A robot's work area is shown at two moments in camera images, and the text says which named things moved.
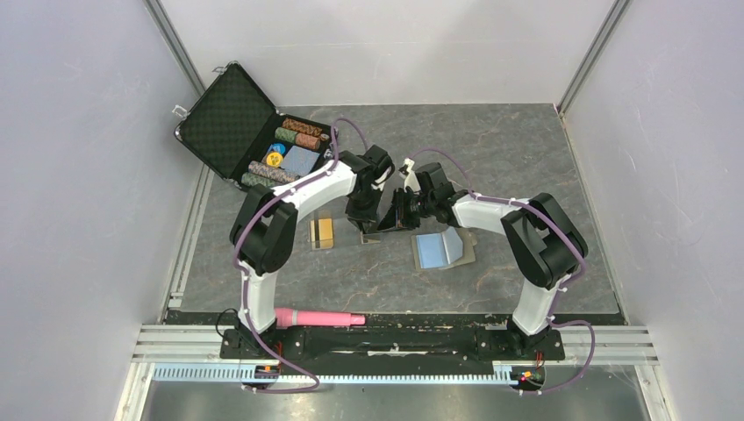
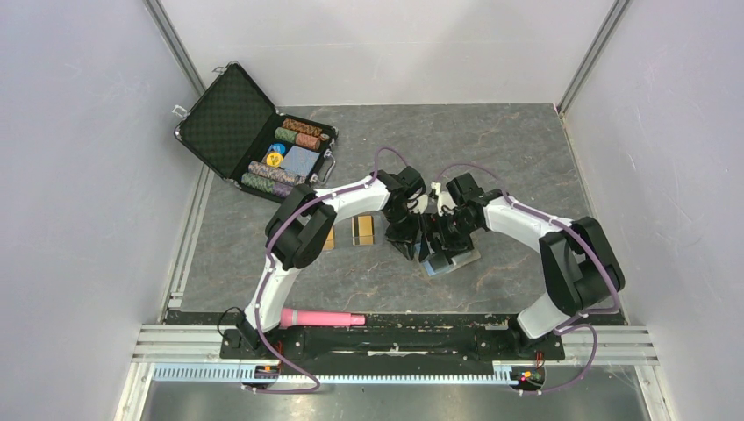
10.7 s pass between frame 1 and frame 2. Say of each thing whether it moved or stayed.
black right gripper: moved
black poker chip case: stayed
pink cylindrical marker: stayed
